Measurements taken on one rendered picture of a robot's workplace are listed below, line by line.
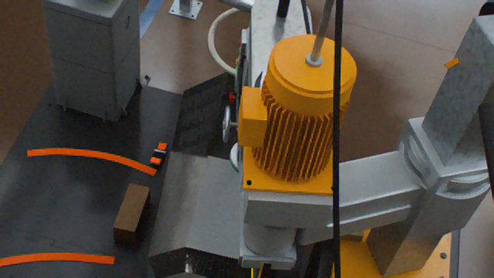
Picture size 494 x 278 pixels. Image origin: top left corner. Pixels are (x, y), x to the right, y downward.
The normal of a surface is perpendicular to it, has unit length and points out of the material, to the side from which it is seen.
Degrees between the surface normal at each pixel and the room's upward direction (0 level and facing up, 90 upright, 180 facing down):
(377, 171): 0
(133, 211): 0
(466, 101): 90
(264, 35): 0
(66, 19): 90
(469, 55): 90
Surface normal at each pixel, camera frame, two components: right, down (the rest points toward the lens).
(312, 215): 0.00, 0.78
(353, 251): 0.12, -0.62
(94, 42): -0.28, 0.72
